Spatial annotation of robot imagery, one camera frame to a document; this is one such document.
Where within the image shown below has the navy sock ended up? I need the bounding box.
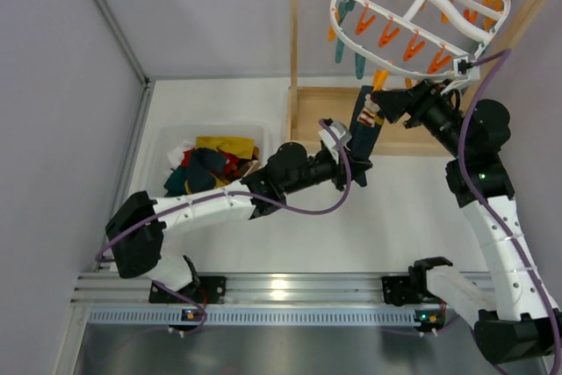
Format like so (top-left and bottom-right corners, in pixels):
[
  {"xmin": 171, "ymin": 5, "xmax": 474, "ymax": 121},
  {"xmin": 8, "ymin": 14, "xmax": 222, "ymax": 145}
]
[
  {"xmin": 163, "ymin": 148, "xmax": 228, "ymax": 197},
  {"xmin": 347, "ymin": 85, "xmax": 385, "ymax": 159}
]

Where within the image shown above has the yellow sock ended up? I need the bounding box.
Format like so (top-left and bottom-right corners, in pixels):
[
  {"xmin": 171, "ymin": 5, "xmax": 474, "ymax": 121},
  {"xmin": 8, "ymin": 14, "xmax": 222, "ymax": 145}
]
[{"xmin": 196, "ymin": 136, "xmax": 259, "ymax": 160}]

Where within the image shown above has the white round clip hanger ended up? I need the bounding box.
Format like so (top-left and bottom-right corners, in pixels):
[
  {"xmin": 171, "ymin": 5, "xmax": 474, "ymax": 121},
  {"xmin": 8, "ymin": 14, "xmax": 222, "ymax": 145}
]
[{"xmin": 328, "ymin": 0, "xmax": 511, "ymax": 86}]

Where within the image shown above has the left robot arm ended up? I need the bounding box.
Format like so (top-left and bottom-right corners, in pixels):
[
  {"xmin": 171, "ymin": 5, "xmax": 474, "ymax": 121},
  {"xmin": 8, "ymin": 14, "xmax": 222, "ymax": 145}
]
[{"xmin": 105, "ymin": 142, "xmax": 372, "ymax": 295}]

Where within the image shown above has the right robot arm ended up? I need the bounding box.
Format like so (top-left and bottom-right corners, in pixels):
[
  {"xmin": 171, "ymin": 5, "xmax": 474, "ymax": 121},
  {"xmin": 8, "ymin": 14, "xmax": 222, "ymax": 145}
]
[{"xmin": 370, "ymin": 80, "xmax": 561, "ymax": 373}]

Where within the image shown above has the wooden hanger rack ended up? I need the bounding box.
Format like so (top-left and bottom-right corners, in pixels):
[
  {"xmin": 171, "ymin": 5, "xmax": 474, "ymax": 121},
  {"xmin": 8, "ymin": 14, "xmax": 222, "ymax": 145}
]
[{"xmin": 284, "ymin": 0, "xmax": 562, "ymax": 157}]

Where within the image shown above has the white plastic basket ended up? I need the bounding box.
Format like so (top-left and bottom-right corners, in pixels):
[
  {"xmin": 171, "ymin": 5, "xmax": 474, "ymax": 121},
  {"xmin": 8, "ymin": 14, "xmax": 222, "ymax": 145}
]
[{"xmin": 137, "ymin": 122, "xmax": 270, "ymax": 197}]

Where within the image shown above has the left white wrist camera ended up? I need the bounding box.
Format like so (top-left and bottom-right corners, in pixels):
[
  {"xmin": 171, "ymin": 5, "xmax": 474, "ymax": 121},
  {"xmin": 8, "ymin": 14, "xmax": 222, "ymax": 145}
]
[{"xmin": 319, "ymin": 119, "xmax": 352, "ymax": 163}]

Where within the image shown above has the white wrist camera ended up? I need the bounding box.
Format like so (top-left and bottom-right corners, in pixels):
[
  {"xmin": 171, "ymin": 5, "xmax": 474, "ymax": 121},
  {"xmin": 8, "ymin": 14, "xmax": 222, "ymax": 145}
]
[
  {"xmin": 441, "ymin": 56, "xmax": 480, "ymax": 95},
  {"xmin": 319, "ymin": 119, "xmax": 352, "ymax": 163}
]

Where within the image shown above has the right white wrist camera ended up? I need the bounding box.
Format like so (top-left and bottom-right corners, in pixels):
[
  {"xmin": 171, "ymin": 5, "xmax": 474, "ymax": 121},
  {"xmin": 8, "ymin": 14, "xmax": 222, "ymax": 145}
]
[{"xmin": 441, "ymin": 56, "xmax": 480, "ymax": 95}]

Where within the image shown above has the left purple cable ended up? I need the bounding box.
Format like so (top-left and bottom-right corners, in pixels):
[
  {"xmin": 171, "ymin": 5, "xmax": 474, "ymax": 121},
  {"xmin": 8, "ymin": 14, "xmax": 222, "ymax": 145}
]
[{"xmin": 95, "ymin": 118, "xmax": 352, "ymax": 335}]

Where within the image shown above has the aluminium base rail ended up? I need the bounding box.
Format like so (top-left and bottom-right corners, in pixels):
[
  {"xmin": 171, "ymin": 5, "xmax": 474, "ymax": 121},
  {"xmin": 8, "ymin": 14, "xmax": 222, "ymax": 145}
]
[{"xmin": 70, "ymin": 271, "xmax": 455, "ymax": 331}]

